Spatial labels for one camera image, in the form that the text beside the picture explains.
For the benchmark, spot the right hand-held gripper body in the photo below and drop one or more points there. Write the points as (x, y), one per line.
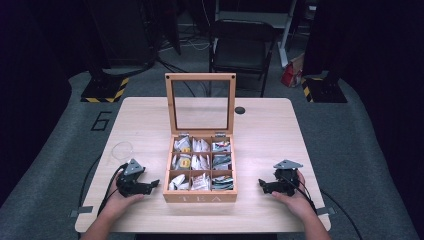
(287, 177)

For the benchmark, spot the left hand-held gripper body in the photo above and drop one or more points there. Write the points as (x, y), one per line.
(132, 168)

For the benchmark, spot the person's right hand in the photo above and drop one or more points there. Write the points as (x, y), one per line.
(296, 203)

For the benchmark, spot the person's left hand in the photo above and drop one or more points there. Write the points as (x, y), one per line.
(117, 202)

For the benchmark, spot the clear glass cup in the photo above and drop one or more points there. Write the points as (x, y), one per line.
(122, 151)

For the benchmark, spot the grey tape strip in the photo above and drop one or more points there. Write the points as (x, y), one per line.
(81, 210)
(326, 210)

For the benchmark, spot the wooden tea box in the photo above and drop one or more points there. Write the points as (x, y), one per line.
(201, 197)

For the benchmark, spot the group of tea bag packets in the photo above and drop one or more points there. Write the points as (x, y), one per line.
(200, 163)

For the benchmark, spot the black round table grommet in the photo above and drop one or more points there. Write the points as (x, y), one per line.
(239, 110)

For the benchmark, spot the striped black stand base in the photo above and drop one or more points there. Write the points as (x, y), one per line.
(105, 90)
(324, 90)

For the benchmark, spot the red bag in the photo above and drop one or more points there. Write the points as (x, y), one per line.
(290, 75)

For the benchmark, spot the black folding chair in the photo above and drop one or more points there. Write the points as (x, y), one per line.
(241, 50)

